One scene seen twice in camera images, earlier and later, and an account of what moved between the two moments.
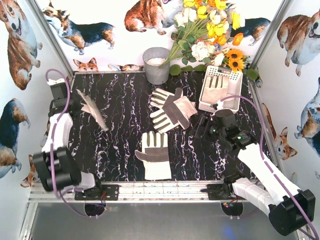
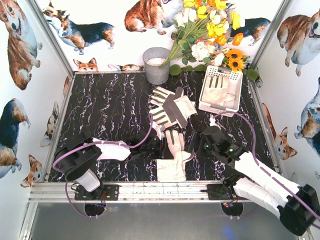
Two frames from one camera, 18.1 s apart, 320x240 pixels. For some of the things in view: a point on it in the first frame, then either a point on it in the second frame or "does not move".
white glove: (89, 106) -> (173, 170)
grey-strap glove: (215, 90) does not move
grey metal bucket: (153, 58) does not move
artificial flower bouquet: (206, 31) does not move
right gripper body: (203, 125) -> (196, 145)
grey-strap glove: (155, 155) -> (229, 100)
